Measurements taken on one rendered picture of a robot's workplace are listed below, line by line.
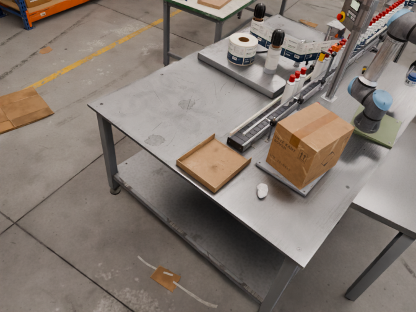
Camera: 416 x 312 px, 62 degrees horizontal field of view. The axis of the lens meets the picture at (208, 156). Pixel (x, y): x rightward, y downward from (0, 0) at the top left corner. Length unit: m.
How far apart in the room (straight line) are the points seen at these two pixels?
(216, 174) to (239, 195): 0.17
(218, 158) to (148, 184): 0.80
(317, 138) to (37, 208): 2.00
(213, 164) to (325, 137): 0.57
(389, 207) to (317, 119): 0.57
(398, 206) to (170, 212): 1.34
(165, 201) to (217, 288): 0.66
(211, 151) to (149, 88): 0.67
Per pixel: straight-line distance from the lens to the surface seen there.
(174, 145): 1.88
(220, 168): 1.78
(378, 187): 2.00
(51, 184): 2.90
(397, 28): 2.09
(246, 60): 2.51
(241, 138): 1.89
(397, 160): 2.23
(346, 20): 2.33
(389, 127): 2.40
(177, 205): 2.37
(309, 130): 1.68
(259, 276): 2.17
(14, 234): 2.71
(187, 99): 2.20
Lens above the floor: 2.13
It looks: 45 degrees down
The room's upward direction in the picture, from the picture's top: 8 degrees clockwise
